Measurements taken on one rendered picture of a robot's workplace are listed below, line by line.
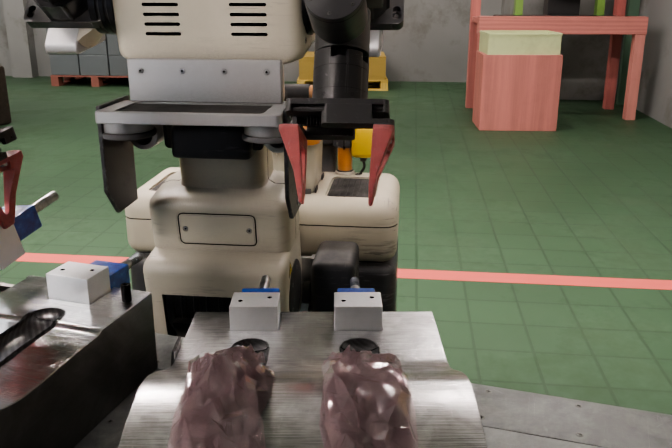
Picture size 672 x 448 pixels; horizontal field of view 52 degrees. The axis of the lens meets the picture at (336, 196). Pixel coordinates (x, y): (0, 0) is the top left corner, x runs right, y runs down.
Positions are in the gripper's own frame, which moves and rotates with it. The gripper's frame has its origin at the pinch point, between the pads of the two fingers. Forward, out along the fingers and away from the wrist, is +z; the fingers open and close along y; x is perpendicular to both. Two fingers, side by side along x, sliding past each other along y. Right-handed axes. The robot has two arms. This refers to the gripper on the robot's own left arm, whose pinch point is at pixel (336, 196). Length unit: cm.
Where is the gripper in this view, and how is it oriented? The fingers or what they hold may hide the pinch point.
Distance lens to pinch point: 68.5
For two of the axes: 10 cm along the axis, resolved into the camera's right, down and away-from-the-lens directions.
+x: 0.9, 1.7, 9.8
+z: -0.4, 9.9, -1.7
